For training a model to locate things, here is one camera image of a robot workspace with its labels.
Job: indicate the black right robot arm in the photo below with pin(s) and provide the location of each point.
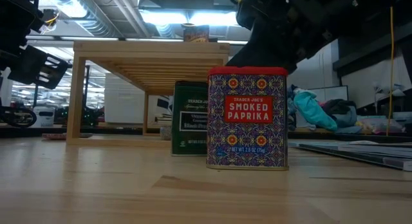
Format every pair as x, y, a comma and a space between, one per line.
354, 14

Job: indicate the orange taco mix packet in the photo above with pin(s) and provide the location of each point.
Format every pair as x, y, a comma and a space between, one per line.
196, 34

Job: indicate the ceiling light panel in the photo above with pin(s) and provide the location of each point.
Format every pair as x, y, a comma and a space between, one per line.
212, 18

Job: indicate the grey monitor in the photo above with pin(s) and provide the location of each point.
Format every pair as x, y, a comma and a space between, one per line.
334, 92

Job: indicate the wooden slatted shelf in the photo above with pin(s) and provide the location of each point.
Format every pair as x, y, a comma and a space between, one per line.
145, 48

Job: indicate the pink and yellow cloth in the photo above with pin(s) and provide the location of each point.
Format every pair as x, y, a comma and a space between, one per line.
380, 125

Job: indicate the round silver tin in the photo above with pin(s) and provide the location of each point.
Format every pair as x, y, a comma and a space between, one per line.
54, 136

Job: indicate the teal cloth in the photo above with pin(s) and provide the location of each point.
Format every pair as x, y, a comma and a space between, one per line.
313, 109

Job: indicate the white floor device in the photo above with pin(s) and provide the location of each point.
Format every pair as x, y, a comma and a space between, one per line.
43, 119

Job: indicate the white desk ornament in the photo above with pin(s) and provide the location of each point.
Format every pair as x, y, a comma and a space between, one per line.
397, 92

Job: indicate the background robot rig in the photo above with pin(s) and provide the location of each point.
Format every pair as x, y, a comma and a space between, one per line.
91, 116

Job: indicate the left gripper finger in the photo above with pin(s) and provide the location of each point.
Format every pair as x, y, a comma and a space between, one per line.
35, 68

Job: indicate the stack of papers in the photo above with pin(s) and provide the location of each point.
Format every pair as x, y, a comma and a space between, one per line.
164, 119

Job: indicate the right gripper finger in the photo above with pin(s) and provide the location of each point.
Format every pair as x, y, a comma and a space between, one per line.
267, 50

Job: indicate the red-lidded smoked paprika tin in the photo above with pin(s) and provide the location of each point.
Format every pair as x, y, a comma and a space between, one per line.
248, 137

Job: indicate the Yellowstone picture book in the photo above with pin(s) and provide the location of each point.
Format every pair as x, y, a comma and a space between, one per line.
322, 144
386, 161

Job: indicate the dark cloth pile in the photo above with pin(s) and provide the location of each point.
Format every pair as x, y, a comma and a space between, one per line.
344, 109

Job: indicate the green black pepper tin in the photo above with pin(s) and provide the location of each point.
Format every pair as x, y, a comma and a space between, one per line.
190, 121

